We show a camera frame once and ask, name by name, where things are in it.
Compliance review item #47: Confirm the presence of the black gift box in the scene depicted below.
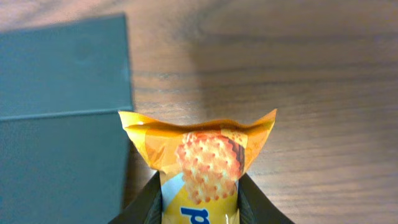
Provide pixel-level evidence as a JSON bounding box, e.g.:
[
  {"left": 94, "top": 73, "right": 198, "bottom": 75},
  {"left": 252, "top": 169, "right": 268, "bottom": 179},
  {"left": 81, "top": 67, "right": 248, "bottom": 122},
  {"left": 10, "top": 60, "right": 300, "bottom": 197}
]
[{"left": 1, "top": 14, "right": 132, "bottom": 223}]

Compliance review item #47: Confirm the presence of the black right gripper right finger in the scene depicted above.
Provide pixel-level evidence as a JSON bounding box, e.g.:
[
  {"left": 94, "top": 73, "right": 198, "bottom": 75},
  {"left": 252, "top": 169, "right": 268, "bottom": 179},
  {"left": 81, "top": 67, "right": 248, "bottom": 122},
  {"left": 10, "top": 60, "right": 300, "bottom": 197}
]
[{"left": 238, "top": 174, "right": 294, "bottom": 224}]

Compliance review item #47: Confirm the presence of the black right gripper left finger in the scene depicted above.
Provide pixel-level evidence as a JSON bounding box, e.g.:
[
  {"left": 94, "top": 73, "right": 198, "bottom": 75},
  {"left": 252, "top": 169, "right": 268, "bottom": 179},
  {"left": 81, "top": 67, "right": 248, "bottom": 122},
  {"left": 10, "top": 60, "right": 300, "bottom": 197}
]
[{"left": 108, "top": 172, "right": 162, "bottom": 224}]

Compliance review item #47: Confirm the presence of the small orange candy packet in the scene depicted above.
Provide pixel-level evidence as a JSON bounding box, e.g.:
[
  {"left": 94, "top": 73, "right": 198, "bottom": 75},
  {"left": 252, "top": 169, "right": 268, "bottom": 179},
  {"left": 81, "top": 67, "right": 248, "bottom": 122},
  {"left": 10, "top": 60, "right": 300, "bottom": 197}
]
[{"left": 119, "top": 110, "right": 277, "bottom": 223}]

